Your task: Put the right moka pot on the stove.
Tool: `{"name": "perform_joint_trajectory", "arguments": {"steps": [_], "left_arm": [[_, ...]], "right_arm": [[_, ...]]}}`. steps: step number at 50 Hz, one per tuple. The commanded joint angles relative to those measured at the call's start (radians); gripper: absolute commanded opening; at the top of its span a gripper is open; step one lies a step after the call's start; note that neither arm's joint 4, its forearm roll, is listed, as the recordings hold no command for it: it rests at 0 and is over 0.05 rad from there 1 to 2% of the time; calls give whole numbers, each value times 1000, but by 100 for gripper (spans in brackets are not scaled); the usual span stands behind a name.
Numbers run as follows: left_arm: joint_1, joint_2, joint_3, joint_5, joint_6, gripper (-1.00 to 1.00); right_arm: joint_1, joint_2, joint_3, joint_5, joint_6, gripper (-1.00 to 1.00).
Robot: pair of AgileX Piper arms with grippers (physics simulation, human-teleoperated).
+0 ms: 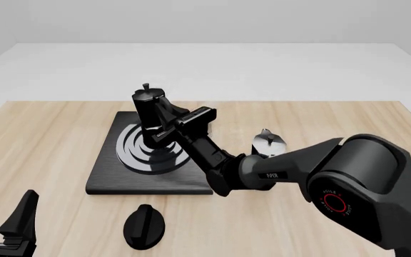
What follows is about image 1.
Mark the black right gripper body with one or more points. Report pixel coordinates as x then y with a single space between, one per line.
195 119

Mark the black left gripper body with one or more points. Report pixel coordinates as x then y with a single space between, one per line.
2 249

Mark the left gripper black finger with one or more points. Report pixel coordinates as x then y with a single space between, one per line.
21 219

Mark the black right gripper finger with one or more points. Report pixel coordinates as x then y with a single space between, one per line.
177 111

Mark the black moka pot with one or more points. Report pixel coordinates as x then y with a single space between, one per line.
147 112

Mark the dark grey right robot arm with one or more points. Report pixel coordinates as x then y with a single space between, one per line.
355 171

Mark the flat black stove plate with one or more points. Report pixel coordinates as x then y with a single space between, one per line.
148 176

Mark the round black stove knob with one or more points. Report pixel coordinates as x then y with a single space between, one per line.
143 227

